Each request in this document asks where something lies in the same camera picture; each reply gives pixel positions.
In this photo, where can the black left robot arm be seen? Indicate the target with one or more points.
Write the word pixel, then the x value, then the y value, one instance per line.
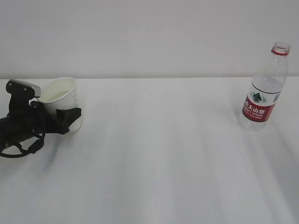
pixel 35 112

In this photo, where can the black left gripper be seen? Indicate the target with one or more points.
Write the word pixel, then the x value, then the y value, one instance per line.
pixel 59 123

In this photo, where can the white paper cup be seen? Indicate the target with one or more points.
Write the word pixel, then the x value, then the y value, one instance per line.
pixel 62 94

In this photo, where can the Nongfu Spring water bottle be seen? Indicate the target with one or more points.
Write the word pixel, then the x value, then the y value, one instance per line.
pixel 265 89

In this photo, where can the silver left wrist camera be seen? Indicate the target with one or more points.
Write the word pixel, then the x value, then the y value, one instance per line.
pixel 24 89

